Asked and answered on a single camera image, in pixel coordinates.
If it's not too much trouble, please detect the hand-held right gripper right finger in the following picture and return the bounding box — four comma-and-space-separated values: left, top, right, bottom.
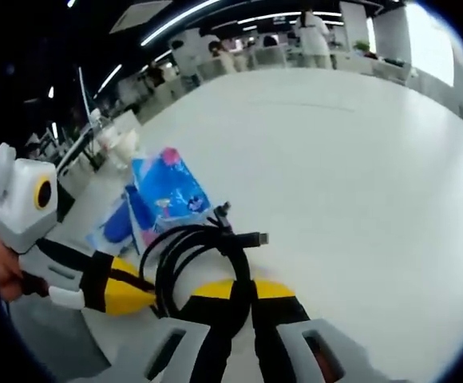
251, 278, 382, 383

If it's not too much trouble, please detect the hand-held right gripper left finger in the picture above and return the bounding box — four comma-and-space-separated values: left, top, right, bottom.
109, 278, 253, 383

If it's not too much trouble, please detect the blue white packet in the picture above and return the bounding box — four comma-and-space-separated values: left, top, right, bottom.
85, 185, 145, 256

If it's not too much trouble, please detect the black cable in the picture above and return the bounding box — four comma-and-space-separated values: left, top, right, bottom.
138, 201, 271, 338

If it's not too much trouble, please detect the blue tissue packet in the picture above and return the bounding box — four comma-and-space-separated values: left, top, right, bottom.
130, 147, 213, 233

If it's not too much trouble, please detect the person's left hand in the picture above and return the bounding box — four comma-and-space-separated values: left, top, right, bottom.
0, 223, 51, 302

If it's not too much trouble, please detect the white table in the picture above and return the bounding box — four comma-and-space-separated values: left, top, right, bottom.
59, 67, 463, 383

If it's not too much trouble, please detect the ceiling light strip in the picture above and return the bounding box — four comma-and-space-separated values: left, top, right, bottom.
140, 0, 221, 45

